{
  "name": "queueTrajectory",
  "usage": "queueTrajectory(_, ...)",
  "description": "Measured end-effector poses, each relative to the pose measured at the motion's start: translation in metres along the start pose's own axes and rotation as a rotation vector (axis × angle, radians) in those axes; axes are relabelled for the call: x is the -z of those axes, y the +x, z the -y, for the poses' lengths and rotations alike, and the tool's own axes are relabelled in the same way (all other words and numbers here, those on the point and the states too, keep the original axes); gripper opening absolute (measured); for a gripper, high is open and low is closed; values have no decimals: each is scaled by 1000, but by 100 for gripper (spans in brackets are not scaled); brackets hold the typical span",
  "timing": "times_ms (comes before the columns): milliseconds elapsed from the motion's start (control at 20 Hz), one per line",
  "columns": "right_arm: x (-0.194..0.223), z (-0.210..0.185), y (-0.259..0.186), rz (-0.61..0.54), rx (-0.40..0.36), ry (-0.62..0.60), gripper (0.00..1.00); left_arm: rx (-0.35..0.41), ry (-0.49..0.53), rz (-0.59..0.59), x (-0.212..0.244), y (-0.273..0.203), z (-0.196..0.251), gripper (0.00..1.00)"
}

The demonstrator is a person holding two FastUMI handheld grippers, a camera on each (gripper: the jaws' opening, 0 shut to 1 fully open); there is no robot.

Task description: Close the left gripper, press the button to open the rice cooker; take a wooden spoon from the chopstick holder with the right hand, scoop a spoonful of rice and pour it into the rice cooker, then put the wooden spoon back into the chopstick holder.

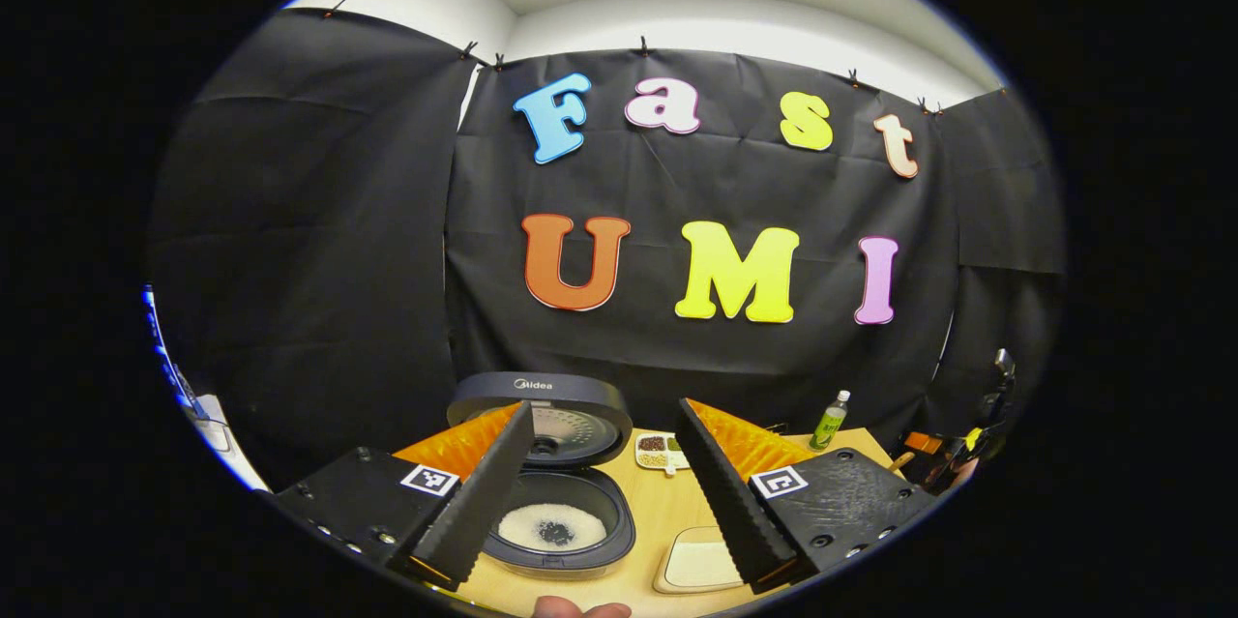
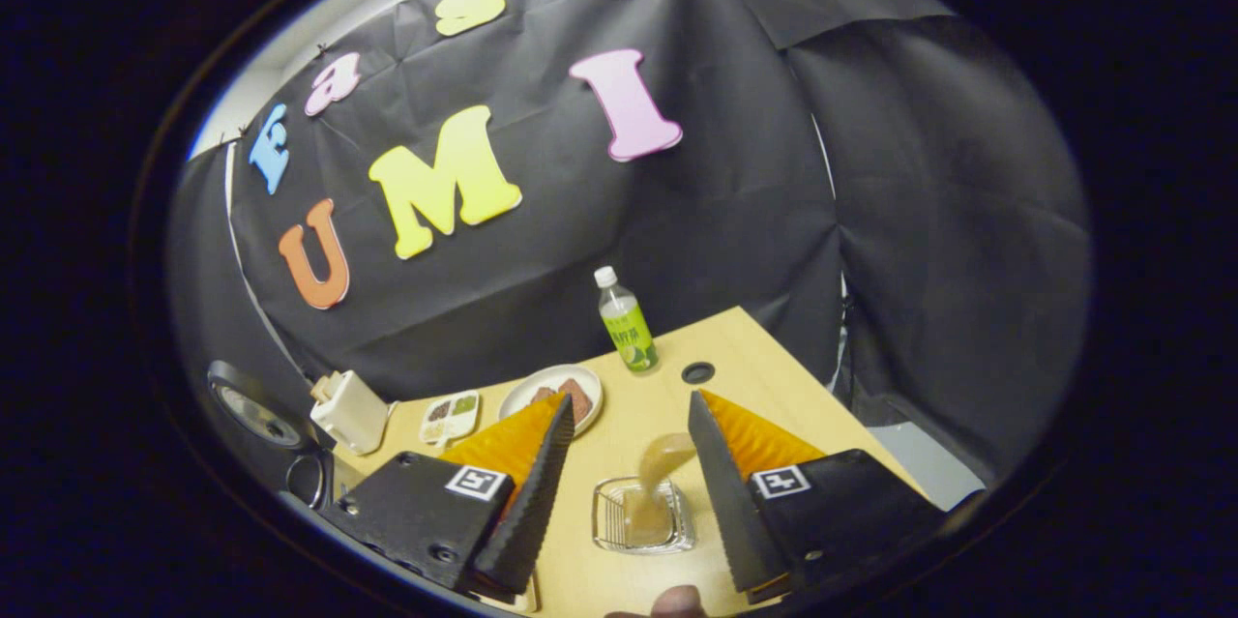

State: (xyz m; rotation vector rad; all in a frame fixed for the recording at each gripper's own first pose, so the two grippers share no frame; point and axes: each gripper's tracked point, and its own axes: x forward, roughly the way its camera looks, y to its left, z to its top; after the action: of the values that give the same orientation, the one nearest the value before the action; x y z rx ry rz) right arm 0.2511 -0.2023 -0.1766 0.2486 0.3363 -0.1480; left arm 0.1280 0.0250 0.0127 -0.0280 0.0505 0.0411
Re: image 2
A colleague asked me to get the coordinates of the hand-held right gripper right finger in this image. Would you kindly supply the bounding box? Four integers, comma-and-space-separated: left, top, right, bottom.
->
688, 389, 954, 593

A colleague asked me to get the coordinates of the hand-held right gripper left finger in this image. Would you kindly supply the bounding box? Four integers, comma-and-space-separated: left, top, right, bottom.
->
319, 392, 576, 597

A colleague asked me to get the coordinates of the wooden spoon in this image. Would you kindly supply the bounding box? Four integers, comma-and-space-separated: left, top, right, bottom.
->
624, 432, 697, 546

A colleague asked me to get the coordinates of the metal wire chopstick holder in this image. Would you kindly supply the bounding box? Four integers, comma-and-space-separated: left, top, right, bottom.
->
592, 476, 695, 555

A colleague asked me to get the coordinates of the clear box of rice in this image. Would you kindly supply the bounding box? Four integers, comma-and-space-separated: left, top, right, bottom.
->
479, 572, 540, 614

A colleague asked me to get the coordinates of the black silver rice cooker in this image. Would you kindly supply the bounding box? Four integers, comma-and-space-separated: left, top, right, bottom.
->
206, 360, 335, 511

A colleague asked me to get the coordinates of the white round plate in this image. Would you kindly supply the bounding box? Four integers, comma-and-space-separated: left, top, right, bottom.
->
498, 365, 604, 437

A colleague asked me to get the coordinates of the white divided bean dish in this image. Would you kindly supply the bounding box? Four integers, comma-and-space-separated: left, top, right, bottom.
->
419, 390, 482, 448

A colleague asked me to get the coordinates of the green drink bottle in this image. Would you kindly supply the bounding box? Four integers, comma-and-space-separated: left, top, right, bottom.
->
593, 266, 660, 374

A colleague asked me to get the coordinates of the black backdrop cloth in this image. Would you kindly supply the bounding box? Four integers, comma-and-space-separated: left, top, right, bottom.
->
169, 0, 1094, 493

